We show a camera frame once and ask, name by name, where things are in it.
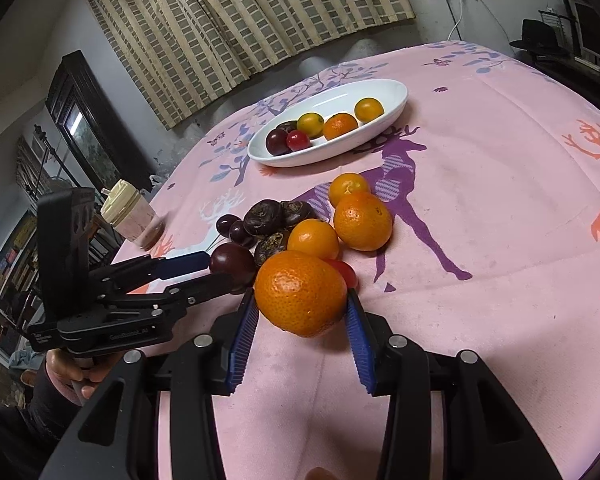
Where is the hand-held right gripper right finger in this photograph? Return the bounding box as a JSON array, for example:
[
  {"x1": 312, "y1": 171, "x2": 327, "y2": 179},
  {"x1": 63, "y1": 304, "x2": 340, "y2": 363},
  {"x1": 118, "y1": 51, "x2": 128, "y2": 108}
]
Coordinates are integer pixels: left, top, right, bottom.
[{"x1": 345, "y1": 287, "x2": 563, "y2": 480}]

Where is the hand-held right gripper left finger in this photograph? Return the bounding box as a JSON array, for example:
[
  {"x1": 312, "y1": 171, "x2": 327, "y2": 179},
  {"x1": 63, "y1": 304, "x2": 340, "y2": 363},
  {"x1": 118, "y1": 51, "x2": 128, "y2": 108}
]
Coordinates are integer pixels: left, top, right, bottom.
[{"x1": 40, "y1": 287, "x2": 261, "y2": 480}]

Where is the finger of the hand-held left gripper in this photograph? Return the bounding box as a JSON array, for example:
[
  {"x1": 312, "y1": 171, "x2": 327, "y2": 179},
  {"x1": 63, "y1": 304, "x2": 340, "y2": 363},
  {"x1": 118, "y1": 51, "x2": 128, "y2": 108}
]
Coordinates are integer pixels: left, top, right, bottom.
[
  {"x1": 87, "y1": 251, "x2": 212, "y2": 288},
  {"x1": 107, "y1": 271, "x2": 243, "y2": 318}
]

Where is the dark purple plum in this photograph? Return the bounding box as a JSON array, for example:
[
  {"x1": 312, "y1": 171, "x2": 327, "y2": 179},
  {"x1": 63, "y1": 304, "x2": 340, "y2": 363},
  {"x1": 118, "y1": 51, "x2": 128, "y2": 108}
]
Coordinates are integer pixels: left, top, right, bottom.
[
  {"x1": 265, "y1": 128, "x2": 291, "y2": 156},
  {"x1": 209, "y1": 242, "x2": 257, "y2": 294}
]

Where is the large orange mandarin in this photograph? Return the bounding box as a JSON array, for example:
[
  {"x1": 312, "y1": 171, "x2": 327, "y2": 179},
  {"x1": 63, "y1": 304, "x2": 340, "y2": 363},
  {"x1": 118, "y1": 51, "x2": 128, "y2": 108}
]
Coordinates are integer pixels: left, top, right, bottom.
[{"x1": 254, "y1": 251, "x2": 349, "y2": 339}]

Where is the white oval plate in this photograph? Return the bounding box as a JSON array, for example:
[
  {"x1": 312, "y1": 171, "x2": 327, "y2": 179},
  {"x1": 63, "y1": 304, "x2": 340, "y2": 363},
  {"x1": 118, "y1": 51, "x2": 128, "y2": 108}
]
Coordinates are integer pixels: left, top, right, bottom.
[{"x1": 247, "y1": 79, "x2": 409, "y2": 168}]

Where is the person's left forearm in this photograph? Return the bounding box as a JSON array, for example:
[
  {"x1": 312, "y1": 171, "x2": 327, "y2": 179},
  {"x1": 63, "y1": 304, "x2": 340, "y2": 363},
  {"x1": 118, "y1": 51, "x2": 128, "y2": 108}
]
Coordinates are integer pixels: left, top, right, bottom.
[{"x1": 0, "y1": 367, "x2": 88, "y2": 480}]

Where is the person's left hand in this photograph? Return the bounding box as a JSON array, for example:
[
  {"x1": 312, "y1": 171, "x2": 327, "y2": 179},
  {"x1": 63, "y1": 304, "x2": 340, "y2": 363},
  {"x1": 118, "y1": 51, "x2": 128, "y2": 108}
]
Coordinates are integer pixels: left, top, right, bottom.
[{"x1": 45, "y1": 347, "x2": 112, "y2": 406}]

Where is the dark red cherry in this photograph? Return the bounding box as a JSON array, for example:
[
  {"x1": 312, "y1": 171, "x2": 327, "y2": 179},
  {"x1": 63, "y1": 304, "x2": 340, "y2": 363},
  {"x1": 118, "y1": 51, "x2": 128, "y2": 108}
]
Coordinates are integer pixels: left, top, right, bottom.
[
  {"x1": 228, "y1": 221, "x2": 257, "y2": 250},
  {"x1": 215, "y1": 214, "x2": 243, "y2": 237}
]

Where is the cluttered bookshelf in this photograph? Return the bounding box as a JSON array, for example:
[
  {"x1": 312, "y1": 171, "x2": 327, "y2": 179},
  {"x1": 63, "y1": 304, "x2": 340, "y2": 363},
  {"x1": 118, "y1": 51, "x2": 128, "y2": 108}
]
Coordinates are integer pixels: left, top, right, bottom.
[{"x1": 0, "y1": 205, "x2": 48, "y2": 361}]

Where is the clear bottle with cream lid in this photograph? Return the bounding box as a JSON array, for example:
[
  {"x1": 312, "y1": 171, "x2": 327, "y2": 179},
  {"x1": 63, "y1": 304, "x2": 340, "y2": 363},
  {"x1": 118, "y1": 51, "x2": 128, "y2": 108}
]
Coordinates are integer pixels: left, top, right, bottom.
[{"x1": 100, "y1": 178, "x2": 167, "y2": 252}]

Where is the red cherry tomato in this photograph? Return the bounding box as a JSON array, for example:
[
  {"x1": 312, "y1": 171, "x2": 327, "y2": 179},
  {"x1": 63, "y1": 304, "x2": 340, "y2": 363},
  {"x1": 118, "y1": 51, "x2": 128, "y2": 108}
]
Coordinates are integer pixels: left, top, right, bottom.
[
  {"x1": 322, "y1": 258, "x2": 359, "y2": 292},
  {"x1": 286, "y1": 129, "x2": 311, "y2": 153}
]

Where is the orange kumquat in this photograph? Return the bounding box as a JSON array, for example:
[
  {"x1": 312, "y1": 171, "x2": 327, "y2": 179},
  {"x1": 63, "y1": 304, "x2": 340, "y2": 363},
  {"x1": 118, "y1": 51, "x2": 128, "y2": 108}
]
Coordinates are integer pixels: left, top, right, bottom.
[
  {"x1": 286, "y1": 218, "x2": 341, "y2": 261},
  {"x1": 354, "y1": 97, "x2": 385, "y2": 123}
]

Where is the medium orange mandarin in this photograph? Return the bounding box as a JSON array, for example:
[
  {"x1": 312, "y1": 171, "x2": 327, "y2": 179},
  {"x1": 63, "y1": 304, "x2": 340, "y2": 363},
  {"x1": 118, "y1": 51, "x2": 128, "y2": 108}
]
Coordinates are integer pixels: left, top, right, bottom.
[{"x1": 333, "y1": 191, "x2": 394, "y2": 252}]

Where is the dark wooden framed cabinet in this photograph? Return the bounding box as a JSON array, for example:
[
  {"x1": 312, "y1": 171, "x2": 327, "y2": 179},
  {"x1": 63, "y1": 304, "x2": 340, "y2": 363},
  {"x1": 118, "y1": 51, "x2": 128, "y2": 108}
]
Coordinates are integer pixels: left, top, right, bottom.
[{"x1": 45, "y1": 50, "x2": 154, "y2": 193}]

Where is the pink printed blanket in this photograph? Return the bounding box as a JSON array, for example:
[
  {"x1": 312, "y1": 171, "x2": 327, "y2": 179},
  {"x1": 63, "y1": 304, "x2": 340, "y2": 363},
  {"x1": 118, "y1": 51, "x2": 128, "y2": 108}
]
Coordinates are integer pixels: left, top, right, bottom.
[{"x1": 110, "y1": 40, "x2": 600, "y2": 480}]

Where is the small orange mandarin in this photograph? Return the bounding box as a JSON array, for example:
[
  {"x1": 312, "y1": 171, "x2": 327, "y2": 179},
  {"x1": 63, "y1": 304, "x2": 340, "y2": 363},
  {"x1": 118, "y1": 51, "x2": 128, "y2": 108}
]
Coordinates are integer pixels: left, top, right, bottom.
[
  {"x1": 322, "y1": 112, "x2": 359, "y2": 141},
  {"x1": 328, "y1": 172, "x2": 372, "y2": 208}
]

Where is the yellow-orange kumquat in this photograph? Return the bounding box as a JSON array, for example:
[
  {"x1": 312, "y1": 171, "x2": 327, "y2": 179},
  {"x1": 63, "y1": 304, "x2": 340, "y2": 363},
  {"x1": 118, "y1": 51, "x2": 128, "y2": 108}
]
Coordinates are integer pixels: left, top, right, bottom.
[{"x1": 297, "y1": 112, "x2": 325, "y2": 138}]

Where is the beige checked curtain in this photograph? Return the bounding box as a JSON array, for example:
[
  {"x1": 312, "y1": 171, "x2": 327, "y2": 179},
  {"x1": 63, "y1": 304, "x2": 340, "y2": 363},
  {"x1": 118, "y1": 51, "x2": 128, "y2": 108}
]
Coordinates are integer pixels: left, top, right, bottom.
[{"x1": 77, "y1": 0, "x2": 416, "y2": 131}]

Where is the black hat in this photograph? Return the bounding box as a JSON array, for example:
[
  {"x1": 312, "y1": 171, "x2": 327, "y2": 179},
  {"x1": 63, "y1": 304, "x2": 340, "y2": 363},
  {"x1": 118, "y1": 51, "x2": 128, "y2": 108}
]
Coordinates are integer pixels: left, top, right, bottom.
[{"x1": 510, "y1": 19, "x2": 569, "y2": 59}]

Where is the computer monitor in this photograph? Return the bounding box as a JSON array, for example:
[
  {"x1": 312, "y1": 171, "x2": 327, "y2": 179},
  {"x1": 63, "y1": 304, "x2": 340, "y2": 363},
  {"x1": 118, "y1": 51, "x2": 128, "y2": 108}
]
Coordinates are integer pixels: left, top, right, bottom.
[{"x1": 572, "y1": 0, "x2": 600, "y2": 67}]

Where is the white cable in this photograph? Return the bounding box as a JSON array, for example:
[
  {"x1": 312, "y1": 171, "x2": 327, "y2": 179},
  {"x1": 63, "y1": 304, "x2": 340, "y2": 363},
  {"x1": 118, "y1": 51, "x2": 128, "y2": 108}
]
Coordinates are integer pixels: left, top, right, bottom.
[{"x1": 445, "y1": 0, "x2": 518, "y2": 43}]

